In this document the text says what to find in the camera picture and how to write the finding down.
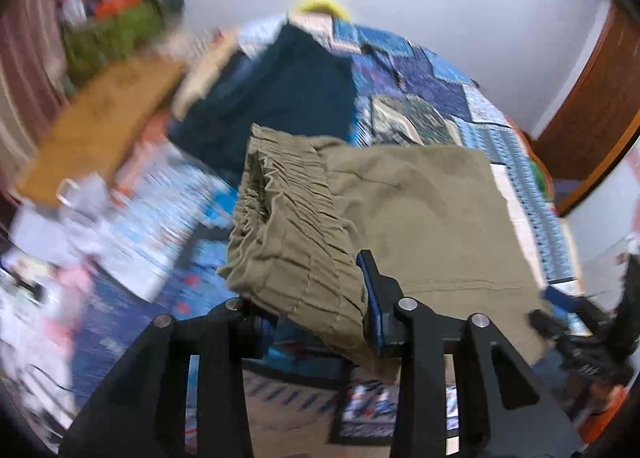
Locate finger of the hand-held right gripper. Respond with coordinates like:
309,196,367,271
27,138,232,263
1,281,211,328
528,309,576,345
542,285,613,326

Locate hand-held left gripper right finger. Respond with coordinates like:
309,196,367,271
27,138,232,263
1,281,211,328
356,249,585,458

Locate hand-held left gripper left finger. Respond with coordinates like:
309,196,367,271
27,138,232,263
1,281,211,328
59,297,279,458

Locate olive green shorts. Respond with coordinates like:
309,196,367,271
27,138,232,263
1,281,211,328
217,123,551,382

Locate dark navy pants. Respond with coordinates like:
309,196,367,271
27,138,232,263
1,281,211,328
167,23,357,187

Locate wooden door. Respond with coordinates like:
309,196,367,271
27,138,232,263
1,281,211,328
529,2,640,217

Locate pile of papers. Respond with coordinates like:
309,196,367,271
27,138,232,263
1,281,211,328
0,177,117,441

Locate blue patchwork blanket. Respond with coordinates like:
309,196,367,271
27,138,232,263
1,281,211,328
70,13,582,458

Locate wooden lap desk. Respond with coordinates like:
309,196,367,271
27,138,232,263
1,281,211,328
14,57,187,210

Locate yellow foam arc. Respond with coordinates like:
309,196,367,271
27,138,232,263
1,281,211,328
291,0,352,21

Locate green fabric basket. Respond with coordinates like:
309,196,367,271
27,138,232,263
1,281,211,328
61,2,170,88

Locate striped red curtain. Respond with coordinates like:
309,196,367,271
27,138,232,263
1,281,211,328
0,0,85,181

